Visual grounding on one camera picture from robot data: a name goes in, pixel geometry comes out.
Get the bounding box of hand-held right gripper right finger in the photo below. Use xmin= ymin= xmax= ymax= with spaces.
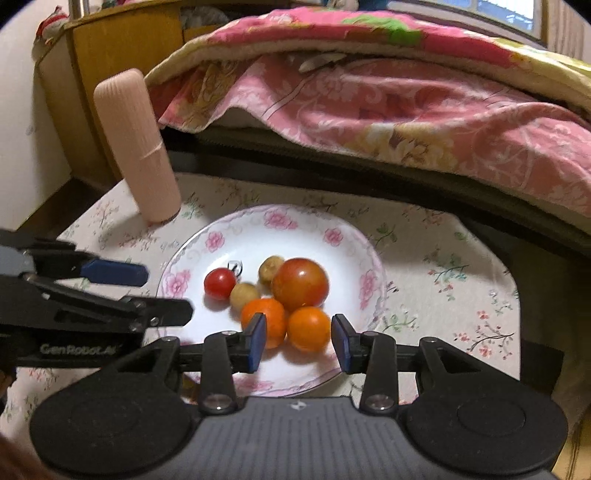
xmin=331 ymin=314 xmax=492 ymax=415

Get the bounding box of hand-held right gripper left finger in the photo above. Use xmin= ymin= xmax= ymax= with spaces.
xmin=104 ymin=313 xmax=267 ymax=415

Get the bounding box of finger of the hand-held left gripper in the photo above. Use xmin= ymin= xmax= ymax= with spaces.
xmin=18 ymin=275 xmax=194 ymax=334
xmin=0 ymin=229 xmax=149 ymax=287

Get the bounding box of large orange tangerine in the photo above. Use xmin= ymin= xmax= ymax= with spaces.
xmin=241 ymin=298 xmax=288 ymax=350

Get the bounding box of small orange tangerine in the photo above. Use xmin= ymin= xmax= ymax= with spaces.
xmin=287 ymin=306 xmax=332 ymax=353

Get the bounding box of brown longan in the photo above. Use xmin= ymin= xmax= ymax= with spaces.
xmin=257 ymin=255 xmax=286 ymax=283
xmin=230 ymin=283 xmax=260 ymax=311

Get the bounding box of red cherry tomato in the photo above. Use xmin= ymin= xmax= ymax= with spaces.
xmin=204 ymin=268 xmax=237 ymax=300

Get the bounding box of large red tomato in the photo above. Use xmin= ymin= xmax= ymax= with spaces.
xmin=271 ymin=258 xmax=330 ymax=312

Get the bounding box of white plate with pink flowers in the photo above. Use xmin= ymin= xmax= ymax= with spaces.
xmin=156 ymin=204 xmax=387 ymax=398

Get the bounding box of floral beige tablecloth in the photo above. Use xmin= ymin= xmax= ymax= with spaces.
xmin=0 ymin=173 xmax=522 ymax=430

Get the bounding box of pink ribbed cylinder bottle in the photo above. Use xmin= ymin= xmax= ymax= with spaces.
xmin=93 ymin=68 xmax=182 ymax=223

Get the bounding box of wooden cabinet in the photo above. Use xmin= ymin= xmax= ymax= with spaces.
xmin=34 ymin=0 xmax=232 ymax=185

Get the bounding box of pink patterned bedsheet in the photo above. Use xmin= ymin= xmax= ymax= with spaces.
xmin=148 ymin=54 xmax=591 ymax=232

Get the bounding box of red plush toy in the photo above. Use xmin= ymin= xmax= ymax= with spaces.
xmin=32 ymin=6 xmax=70 ymax=47

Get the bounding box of grey cloth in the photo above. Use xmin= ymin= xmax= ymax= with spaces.
xmin=180 ymin=7 xmax=232 ymax=31

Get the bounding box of colourful floral quilt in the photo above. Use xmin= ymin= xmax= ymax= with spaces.
xmin=145 ymin=6 xmax=591 ymax=112

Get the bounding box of window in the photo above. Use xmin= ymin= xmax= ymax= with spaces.
xmin=385 ymin=0 xmax=543 ymax=44

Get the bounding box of light curtain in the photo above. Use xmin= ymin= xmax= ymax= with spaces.
xmin=547 ymin=0 xmax=591 ymax=61

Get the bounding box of dark bed frame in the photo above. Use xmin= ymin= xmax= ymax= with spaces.
xmin=164 ymin=126 xmax=591 ymax=384

